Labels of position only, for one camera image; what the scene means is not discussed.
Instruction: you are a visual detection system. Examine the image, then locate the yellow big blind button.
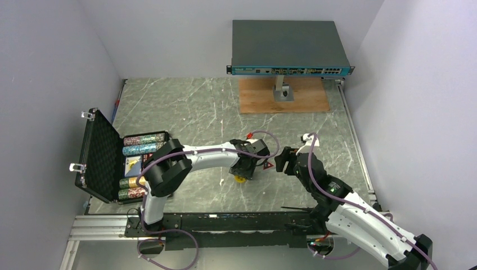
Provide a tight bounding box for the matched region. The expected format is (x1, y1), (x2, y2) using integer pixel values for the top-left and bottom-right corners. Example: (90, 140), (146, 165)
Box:
(234, 175), (247, 183)

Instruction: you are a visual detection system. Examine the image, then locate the black aluminium poker case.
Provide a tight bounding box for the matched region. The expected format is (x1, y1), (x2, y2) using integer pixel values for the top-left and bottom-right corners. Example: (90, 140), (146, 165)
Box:
(70, 108), (171, 204)

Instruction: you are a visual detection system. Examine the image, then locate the red triangular all-in marker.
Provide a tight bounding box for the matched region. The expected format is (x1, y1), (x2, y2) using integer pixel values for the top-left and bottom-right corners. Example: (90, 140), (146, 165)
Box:
(263, 161), (274, 170)

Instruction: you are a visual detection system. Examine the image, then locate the red playing card deck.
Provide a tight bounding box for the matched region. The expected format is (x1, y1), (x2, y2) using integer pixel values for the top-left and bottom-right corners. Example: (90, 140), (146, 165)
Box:
(124, 154), (151, 178)

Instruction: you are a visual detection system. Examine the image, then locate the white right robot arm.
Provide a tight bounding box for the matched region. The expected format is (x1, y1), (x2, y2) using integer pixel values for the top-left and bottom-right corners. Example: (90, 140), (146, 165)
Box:
(274, 147), (433, 269)

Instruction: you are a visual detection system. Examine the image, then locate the wooden board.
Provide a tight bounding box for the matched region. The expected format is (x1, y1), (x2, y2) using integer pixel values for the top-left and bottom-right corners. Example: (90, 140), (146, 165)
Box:
(239, 77), (331, 114)

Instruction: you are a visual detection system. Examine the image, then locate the green purple chip row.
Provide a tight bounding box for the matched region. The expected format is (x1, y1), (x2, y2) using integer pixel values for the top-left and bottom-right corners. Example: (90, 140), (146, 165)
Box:
(123, 133), (168, 146)

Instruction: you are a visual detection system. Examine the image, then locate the blue grey chip row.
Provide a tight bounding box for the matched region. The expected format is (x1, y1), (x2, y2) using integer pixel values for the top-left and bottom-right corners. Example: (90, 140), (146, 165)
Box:
(122, 142), (164, 156)

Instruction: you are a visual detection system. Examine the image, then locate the red chip row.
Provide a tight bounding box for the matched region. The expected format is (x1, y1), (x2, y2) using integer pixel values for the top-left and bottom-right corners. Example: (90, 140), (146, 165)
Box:
(118, 187), (146, 201)

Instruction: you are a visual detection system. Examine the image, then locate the yellow blue chip row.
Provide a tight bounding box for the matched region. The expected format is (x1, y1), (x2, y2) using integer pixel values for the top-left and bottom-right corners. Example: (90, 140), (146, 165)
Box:
(119, 177), (146, 190)

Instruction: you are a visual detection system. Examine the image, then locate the grey metal stand bracket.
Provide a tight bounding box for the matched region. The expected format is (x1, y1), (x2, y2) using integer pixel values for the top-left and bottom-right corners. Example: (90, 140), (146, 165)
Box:
(273, 75), (294, 102)

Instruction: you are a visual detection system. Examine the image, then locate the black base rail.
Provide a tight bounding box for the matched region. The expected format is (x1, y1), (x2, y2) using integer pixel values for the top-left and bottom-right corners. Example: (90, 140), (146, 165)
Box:
(124, 208), (328, 251)

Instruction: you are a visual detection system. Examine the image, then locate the teal network switch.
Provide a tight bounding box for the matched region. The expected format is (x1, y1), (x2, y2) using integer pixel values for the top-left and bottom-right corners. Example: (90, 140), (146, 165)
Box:
(226, 20), (355, 78)

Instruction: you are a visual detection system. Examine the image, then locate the aluminium frame extrusion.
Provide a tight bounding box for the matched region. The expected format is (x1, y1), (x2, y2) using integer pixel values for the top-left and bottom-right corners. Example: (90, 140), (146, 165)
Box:
(60, 215), (127, 269)

